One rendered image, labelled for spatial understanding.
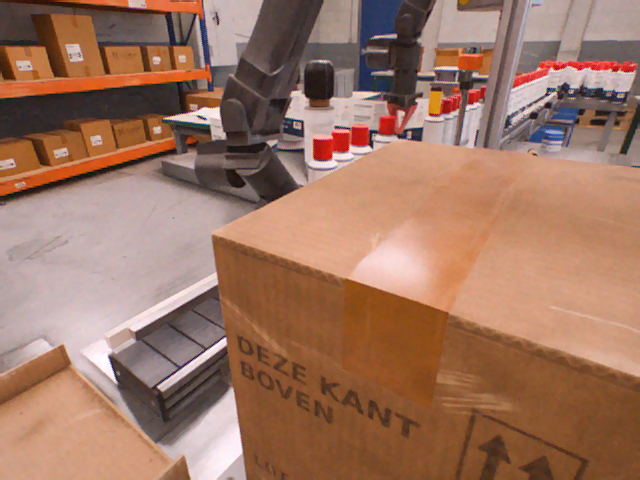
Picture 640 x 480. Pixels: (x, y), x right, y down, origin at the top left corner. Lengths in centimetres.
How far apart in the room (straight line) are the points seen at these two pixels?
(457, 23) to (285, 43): 831
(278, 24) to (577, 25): 817
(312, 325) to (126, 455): 33
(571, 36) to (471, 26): 166
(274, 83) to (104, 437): 44
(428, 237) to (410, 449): 12
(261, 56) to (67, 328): 49
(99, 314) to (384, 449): 56
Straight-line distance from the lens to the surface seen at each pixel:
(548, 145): 181
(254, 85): 50
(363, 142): 73
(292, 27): 48
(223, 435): 49
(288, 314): 23
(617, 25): 865
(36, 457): 55
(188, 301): 46
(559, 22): 860
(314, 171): 64
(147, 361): 53
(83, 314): 74
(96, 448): 53
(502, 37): 101
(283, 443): 32
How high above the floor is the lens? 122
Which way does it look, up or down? 27 degrees down
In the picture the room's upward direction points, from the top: straight up
